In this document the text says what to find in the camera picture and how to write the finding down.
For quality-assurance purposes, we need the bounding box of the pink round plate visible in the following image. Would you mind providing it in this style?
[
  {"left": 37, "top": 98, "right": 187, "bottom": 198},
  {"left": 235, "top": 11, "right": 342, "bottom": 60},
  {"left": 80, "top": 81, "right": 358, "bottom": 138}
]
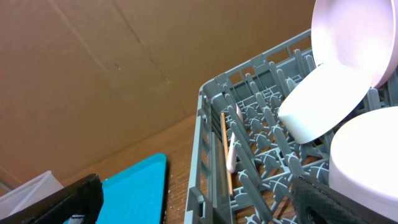
[{"left": 311, "top": 0, "right": 397, "bottom": 88}]

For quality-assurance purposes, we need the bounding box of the white plastic fork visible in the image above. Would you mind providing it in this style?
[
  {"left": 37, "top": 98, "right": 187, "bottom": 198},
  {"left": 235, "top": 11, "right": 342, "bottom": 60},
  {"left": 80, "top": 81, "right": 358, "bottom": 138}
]
[{"left": 226, "top": 104, "right": 243, "bottom": 174}]

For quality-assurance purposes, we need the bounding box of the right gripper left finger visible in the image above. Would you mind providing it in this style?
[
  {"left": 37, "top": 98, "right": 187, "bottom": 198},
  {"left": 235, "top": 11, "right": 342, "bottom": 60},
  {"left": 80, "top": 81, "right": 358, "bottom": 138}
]
[{"left": 1, "top": 174, "right": 104, "bottom": 224}]

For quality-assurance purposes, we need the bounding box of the wooden chopstick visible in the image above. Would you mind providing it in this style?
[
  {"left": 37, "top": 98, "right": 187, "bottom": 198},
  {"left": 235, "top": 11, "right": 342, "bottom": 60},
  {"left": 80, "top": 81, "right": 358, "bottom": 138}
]
[{"left": 221, "top": 112, "right": 233, "bottom": 197}]

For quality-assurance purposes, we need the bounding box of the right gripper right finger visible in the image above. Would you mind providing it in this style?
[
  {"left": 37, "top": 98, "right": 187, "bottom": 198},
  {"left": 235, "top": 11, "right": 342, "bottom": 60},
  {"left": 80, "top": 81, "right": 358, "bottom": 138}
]
[{"left": 292, "top": 175, "right": 397, "bottom": 224}]

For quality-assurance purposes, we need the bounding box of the clear plastic waste bin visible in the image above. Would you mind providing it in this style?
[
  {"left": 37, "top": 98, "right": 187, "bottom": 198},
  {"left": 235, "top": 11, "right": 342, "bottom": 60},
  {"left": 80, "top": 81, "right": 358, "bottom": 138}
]
[{"left": 1, "top": 170, "right": 63, "bottom": 219}]

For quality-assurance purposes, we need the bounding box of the teal serving tray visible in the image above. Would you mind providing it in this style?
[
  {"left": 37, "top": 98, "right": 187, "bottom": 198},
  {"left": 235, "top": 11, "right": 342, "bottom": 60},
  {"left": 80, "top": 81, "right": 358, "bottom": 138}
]
[{"left": 63, "top": 152, "right": 168, "bottom": 224}]

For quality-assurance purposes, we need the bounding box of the light green bowl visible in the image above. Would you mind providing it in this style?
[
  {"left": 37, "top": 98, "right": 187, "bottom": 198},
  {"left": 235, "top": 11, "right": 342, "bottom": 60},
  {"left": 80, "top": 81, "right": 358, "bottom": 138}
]
[{"left": 278, "top": 62, "right": 371, "bottom": 144}]

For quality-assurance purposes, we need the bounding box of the grey dishwasher rack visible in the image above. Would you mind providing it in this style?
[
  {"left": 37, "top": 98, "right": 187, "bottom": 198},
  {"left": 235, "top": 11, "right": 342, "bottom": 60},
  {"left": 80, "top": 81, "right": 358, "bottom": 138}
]
[{"left": 184, "top": 30, "right": 397, "bottom": 223}]

